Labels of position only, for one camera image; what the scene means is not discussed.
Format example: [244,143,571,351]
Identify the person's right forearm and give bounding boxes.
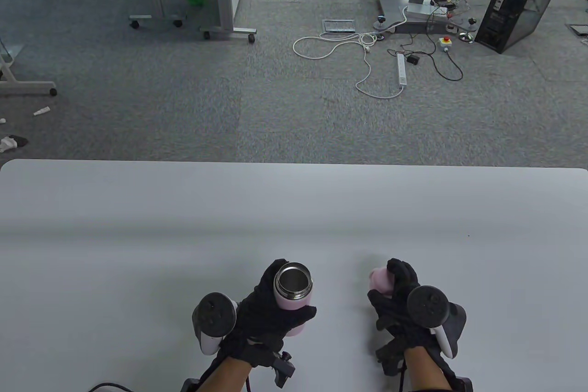
[403,346,453,392]

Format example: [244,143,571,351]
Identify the person's right hand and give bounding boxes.
[367,258,435,364]

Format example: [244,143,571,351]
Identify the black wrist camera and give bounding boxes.
[376,348,407,376]
[250,348,295,387]

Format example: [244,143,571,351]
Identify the black cable on table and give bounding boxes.
[87,382,134,392]

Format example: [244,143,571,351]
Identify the pink thermos body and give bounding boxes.
[274,262,314,336]

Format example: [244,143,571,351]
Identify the pink thermos cap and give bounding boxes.
[368,266,396,296]

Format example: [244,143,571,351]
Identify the black and white controller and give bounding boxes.
[407,285,467,359]
[192,292,239,356]

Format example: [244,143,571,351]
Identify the grey floor socket box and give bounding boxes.
[322,19,356,33]

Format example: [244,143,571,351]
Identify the grey wheeled table leg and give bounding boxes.
[0,54,58,97]

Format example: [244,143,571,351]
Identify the white floor cable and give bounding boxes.
[293,5,409,100]

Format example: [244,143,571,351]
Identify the black computer tower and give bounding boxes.
[474,0,569,54]

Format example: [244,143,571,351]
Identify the white and black rag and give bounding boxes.
[0,135,29,153]

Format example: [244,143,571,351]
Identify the person's left forearm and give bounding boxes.
[200,355,253,392]

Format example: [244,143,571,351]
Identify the black floor cable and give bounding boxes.
[387,11,464,81]

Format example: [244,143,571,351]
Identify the person's left hand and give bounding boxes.
[220,259,317,367]

